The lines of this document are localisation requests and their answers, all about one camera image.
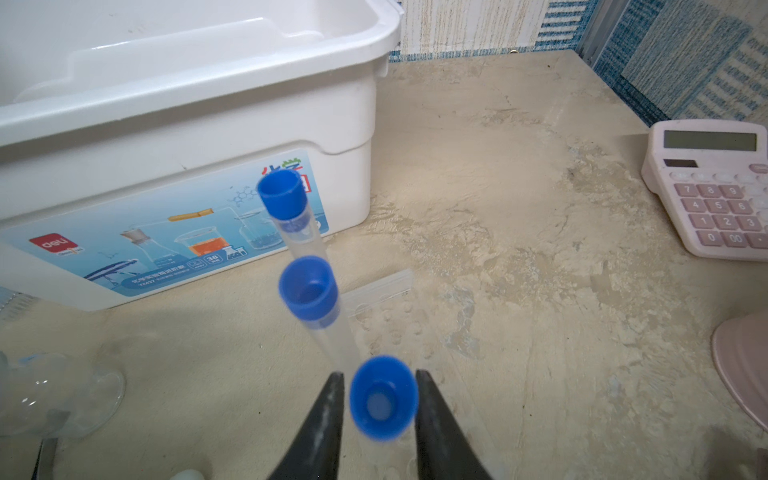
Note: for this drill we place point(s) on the white plastic storage bin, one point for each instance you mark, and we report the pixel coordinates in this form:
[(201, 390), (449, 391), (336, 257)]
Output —
[(134, 135)]

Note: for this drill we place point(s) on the metal tweezers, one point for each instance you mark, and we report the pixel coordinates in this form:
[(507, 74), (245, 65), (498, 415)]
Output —
[(44, 465)]

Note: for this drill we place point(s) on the pink cup of markers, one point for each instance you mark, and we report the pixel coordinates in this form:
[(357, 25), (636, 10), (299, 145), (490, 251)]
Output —
[(739, 351)]

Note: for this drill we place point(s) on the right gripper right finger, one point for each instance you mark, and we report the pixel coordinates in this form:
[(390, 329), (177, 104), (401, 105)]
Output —
[(443, 451)]

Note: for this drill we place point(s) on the pink calculator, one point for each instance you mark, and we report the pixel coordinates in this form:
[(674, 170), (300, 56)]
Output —
[(711, 177)]

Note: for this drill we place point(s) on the glass flask with stopper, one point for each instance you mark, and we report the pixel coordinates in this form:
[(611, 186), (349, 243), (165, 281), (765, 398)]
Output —
[(50, 395)]

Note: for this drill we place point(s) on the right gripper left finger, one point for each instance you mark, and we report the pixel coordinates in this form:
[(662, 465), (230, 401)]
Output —
[(316, 449)]

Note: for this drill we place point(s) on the blue capped test tube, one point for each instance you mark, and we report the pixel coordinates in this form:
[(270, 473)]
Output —
[(383, 398), (283, 194), (309, 290)]

